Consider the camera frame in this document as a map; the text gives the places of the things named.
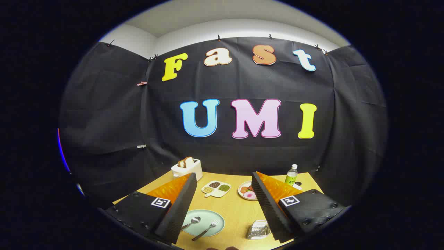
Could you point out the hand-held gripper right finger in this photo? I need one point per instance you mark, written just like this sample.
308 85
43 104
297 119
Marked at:
269 208

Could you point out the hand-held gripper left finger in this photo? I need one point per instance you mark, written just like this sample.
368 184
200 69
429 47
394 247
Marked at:
175 211

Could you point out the pink round food slice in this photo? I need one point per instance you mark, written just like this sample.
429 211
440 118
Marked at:
249 195

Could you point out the perforated metal basket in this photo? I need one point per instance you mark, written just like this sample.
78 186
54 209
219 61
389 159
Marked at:
258 231

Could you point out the white food plate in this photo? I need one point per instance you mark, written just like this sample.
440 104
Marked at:
241 196

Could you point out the orange carrot slice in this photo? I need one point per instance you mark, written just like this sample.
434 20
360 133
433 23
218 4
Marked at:
244 190

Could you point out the light green plate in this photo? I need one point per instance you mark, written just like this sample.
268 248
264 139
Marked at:
208 214

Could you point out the white coaster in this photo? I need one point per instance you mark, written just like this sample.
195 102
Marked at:
297 186

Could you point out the green label drink bottle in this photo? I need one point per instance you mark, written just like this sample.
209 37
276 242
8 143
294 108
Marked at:
291 177

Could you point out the white toaster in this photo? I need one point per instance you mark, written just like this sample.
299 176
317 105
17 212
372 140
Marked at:
189 171

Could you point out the white divided dish with beans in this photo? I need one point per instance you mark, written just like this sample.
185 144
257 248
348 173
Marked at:
221 193

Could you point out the toast bread slice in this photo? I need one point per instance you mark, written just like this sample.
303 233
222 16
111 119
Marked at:
187 161

